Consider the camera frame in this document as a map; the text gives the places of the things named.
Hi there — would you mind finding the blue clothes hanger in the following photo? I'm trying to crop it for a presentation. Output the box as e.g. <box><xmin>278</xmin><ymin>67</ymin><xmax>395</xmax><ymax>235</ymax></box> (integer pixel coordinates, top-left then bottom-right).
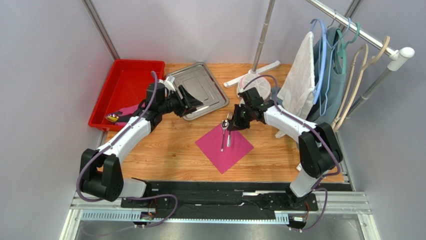
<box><xmin>308</xmin><ymin>18</ymin><xmax>347</xmax><ymax>123</ymax></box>

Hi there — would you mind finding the purple cable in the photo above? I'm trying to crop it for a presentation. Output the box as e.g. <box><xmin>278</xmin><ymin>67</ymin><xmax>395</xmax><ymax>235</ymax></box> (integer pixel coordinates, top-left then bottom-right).
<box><xmin>75</xmin><ymin>70</ymin><xmax>179</xmax><ymax>229</ymax></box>
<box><xmin>241</xmin><ymin>73</ymin><xmax>342</xmax><ymax>232</ymax></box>

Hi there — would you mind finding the silver fork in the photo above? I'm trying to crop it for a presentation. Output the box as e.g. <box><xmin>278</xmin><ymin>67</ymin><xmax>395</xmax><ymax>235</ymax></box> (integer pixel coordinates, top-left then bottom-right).
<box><xmin>227</xmin><ymin>111</ymin><xmax>233</xmax><ymax>148</ymax></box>

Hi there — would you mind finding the teal hanging garment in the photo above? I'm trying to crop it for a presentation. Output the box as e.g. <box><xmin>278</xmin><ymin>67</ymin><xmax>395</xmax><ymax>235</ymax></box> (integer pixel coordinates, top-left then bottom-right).
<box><xmin>270</xmin><ymin>27</ymin><xmax>348</xmax><ymax>134</ymax></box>

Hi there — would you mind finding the white towel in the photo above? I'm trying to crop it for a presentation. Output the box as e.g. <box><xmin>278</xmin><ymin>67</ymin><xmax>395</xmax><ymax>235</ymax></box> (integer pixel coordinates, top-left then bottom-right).
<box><xmin>277</xmin><ymin>31</ymin><xmax>315</xmax><ymax>120</ymax></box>

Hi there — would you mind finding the green clothes hanger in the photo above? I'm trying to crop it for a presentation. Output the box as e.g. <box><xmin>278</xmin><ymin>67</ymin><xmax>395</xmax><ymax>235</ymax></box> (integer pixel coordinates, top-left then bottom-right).
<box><xmin>336</xmin><ymin>22</ymin><xmax>360</xmax><ymax>75</ymax></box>

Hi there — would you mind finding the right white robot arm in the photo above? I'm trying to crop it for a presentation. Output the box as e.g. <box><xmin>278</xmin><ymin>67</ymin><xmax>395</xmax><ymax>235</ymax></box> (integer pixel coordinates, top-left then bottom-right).
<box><xmin>227</xmin><ymin>87</ymin><xmax>343</xmax><ymax>199</ymax></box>

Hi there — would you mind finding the beige clothes hanger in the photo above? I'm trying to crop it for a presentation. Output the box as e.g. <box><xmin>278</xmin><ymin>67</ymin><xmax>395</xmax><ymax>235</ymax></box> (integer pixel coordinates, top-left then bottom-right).
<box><xmin>331</xmin><ymin>44</ymin><xmax>369</xmax><ymax>132</ymax></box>
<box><xmin>331</xmin><ymin>35</ymin><xmax>391</xmax><ymax>132</ymax></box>

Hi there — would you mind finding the silver spoon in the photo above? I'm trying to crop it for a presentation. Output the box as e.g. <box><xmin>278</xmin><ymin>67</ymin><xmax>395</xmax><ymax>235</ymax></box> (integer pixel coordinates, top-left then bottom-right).
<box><xmin>220</xmin><ymin>119</ymin><xmax>229</xmax><ymax>152</ymax></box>

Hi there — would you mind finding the stainless steel tray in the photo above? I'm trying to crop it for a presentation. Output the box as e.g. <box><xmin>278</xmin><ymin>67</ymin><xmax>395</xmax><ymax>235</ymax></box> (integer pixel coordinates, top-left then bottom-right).
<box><xmin>166</xmin><ymin>62</ymin><xmax>230</xmax><ymax>121</ymax></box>

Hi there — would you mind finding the magenta paper napkin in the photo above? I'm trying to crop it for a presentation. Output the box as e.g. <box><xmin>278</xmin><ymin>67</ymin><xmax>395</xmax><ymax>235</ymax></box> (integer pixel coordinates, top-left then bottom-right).
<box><xmin>195</xmin><ymin>124</ymin><xmax>254</xmax><ymax>174</ymax></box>

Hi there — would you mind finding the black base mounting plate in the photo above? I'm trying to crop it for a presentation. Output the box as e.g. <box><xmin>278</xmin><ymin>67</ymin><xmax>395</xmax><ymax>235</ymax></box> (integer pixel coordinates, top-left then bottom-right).
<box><xmin>115</xmin><ymin>181</ymin><xmax>320</xmax><ymax>220</ymax></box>

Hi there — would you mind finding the white clothes rack stand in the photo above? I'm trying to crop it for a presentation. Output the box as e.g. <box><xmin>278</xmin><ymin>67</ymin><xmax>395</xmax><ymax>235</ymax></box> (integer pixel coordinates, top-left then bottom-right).
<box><xmin>223</xmin><ymin>0</ymin><xmax>416</xmax><ymax>173</ymax></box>

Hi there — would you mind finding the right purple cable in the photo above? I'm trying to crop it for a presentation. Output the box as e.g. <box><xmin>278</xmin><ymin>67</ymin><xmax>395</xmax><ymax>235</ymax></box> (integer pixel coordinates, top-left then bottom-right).
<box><xmin>241</xmin><ymin>73</ymin><xmax>342</xmax><ymax>232</ymax></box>

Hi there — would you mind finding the pink and black tool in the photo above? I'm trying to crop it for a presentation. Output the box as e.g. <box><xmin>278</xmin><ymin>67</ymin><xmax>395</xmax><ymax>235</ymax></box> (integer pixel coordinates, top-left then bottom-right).
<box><xmin>105</xmin><ymin>104</ymin><xmax>140</xmax><ymax>126</ymax></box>

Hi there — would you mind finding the white round mesh container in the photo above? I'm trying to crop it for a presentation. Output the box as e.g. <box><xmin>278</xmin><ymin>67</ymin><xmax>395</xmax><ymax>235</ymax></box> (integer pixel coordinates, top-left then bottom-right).
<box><xmin>236</xmin><ymin>73</ymin><xmax>272</xmax><ymax>101</ymax></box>

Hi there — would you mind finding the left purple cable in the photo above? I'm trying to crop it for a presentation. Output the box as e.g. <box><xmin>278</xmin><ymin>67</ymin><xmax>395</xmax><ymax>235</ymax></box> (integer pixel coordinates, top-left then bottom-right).
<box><xmin>75</xmin><ymin>70</ymin><xmax>179</xmax><ymax>229</ymax></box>

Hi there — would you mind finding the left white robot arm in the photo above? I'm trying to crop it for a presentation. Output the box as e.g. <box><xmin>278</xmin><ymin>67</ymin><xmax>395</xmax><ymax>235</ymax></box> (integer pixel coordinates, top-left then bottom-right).
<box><xmin>76</xmin><ymin>80</ymin><xmax>203</xmax><ymax>202</ymax></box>

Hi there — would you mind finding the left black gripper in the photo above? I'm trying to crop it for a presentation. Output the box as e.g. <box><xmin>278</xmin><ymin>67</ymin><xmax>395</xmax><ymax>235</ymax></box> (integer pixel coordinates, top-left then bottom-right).
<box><xmin>159</xmin><ymin>85</ymin><xmax>203</xmax><ymax>118</ymax></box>

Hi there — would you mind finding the aluminium rail frame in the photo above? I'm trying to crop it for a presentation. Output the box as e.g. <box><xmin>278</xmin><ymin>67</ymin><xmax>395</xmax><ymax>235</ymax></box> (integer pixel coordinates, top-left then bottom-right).
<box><xmin>59</xmin><ymin>133</ymin><xmax>382</xmax><ymax>240</ymax></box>

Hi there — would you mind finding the red plastic bin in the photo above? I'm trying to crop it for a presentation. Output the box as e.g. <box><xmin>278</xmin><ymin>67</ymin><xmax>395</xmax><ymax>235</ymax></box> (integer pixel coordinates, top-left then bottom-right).
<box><xmin>88</xmin><ymin>59</ymin><xmax>166</xmax><ymax>132</ymax></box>

